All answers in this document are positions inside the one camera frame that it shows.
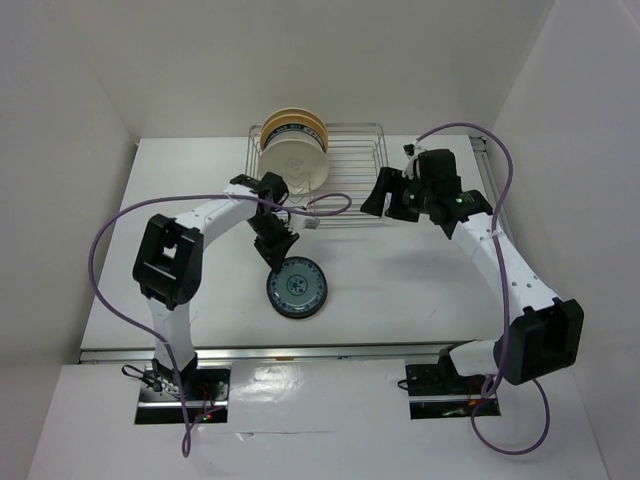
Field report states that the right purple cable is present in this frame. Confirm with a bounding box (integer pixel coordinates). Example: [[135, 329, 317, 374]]
[[413, 121, 552, 456]]

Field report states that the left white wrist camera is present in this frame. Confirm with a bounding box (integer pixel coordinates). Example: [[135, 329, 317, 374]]
[[276, 210, 320, 232]]

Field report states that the small blue patterned plate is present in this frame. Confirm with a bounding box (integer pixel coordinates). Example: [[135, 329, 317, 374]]
[[266, 256, 328, 320]]

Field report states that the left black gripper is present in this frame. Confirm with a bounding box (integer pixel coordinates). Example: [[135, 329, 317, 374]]
[[247, 212, 299, 273]]

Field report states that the aluminium front rail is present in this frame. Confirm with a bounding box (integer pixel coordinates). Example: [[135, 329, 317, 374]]
[[78, 341, 465, 364]]

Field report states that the tan yellow plate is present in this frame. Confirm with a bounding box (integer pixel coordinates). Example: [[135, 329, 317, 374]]
[[260, 114, 328, 148]]

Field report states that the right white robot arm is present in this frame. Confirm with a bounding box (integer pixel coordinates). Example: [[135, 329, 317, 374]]
[[360, 149, 584, 392]]

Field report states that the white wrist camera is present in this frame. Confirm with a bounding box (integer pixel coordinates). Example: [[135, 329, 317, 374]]
[[403, 142, 423, 179], [276, 210, 320, 232]]

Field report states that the chrome wire dish rack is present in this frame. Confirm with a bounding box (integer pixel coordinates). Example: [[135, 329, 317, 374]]
[[245, 123, 388, 227]]

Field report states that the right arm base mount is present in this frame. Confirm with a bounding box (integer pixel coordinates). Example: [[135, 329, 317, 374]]
[[397, 364, 501, 420]]

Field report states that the navy rimmed lettered plate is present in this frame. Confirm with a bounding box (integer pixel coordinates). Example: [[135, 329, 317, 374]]
[[262, 123, 321, 149]]

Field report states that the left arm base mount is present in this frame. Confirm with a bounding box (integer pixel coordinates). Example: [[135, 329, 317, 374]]
[[121, 364, 231, 425]]

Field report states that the cream bear plate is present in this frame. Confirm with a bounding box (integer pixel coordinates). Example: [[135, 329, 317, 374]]
[[257, 139, 330, 194]]

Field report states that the purple cable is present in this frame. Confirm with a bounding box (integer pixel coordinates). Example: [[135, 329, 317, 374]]
[[88, 193, 353, 459], [413, 121, 552, 456]]

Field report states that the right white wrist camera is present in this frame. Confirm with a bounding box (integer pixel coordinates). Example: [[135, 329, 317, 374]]
[[403, 142, 423, 179]]

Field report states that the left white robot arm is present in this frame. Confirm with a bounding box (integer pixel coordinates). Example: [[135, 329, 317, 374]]
[[133, 172, 299, 399]]

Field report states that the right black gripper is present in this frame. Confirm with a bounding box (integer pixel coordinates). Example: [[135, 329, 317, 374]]
[[360, 166, 435, 222]]

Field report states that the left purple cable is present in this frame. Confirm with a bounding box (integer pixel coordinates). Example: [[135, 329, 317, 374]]
[[88, 193, 353, 459]]

